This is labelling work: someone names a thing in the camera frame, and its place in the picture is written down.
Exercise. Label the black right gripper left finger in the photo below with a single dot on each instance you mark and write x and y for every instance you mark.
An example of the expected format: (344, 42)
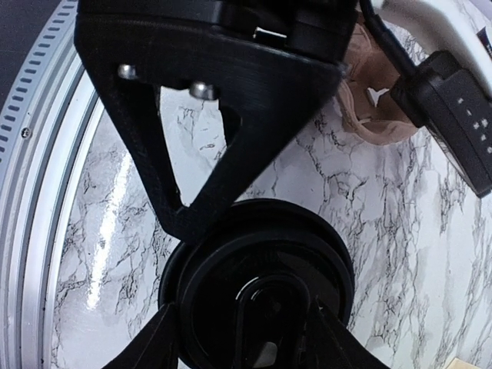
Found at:
(155, 346)

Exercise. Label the brown paper takeout bag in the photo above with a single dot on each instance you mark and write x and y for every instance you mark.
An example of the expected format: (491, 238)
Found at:
(457, 363)

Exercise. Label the brown cardboard cup carrier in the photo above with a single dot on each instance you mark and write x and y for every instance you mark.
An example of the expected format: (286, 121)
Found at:
(367, 108)

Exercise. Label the aluminium front frame rail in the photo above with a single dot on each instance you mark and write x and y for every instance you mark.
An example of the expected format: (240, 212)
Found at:
(47, 125)

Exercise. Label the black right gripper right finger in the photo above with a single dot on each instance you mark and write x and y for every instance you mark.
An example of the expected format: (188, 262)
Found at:
(330, 345)

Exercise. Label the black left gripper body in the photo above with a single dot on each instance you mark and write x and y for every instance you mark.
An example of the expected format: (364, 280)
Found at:
(318, 29)

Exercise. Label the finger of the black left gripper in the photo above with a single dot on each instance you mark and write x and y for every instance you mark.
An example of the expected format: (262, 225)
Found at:
(201, 111)

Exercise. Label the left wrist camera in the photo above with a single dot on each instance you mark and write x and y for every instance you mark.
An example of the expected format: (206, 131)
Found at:
(450, 92)

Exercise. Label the black cup lid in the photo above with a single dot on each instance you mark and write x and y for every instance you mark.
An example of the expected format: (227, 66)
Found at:
(244, 291)

